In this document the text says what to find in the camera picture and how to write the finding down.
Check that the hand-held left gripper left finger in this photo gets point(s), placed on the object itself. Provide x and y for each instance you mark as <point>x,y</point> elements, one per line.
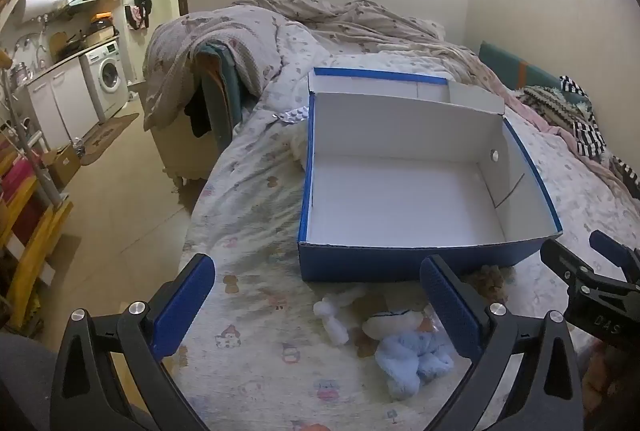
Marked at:
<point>185,306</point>

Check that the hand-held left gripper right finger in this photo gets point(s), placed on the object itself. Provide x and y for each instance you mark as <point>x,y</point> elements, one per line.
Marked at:
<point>450,311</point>

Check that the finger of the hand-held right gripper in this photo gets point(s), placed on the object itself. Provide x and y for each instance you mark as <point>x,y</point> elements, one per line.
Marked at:
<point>609,245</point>
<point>562,258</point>

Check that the brown and cream plush doll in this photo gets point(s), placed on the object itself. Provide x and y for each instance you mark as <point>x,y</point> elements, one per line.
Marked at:
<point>392,323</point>

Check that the light blue plush toy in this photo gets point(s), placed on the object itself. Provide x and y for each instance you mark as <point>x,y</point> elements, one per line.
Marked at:
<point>410,358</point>

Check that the small white plush rabbit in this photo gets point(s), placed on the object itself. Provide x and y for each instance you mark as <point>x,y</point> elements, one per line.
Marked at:
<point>332,318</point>

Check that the blue cardboard box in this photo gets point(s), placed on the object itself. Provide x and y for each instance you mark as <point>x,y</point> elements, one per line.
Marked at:
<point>400,191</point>

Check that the curly brown plush toy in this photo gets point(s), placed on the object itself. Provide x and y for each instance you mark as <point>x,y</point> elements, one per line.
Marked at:
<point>490,282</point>

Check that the black white striped cloth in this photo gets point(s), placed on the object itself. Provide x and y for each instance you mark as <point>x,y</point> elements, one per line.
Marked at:
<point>587,136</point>

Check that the cartoon printed bed sheet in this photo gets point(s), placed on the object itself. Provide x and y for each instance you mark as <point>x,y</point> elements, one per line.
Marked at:
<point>260,221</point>

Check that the knitted patterned cloth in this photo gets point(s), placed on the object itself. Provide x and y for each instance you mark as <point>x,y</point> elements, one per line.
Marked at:
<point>555,108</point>

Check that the beige bed footboard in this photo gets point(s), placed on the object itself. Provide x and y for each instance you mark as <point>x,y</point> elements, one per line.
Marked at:
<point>190,156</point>

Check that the yellow wooden rack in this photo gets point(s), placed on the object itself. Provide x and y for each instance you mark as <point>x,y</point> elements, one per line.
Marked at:
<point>30,241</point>

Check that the brown door mat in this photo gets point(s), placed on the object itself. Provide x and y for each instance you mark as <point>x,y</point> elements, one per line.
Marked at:
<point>107,138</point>

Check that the cream fluffy plush toy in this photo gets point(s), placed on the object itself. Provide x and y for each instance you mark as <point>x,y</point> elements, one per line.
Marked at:
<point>298,147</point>

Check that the dark hanging garment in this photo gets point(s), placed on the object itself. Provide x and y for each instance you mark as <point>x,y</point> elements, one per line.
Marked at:
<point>197,111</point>

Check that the green headboard cushion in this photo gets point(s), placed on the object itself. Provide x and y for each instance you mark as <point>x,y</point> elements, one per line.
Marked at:
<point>505,66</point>

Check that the red bag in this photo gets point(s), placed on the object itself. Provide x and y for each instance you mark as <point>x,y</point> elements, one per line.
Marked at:
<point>20,191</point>

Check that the blue white patterned packet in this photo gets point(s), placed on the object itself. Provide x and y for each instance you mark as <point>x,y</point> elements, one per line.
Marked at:
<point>292,116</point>

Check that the teal cloth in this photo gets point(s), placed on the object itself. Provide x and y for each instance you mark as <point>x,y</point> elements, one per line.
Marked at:
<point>230,86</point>

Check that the white kitchen cabinet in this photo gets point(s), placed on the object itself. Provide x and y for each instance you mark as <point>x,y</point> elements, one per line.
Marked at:
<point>60,103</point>

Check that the white washing machine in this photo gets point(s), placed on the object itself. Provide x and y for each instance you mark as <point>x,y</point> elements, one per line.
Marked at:
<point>107,78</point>

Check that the black frying pan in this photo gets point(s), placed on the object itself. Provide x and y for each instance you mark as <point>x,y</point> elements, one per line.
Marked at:
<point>72,45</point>

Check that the steel pot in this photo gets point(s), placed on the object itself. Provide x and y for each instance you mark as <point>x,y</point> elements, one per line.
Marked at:
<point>20,72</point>

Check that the beige bear print quilt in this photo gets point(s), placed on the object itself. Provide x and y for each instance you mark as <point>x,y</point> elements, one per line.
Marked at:
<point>350,21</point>

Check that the white water heater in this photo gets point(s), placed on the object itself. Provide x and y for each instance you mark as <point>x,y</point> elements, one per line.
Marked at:
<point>40,3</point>

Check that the clothes on wall hook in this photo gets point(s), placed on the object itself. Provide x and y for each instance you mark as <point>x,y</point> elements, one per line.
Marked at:
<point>140,8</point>

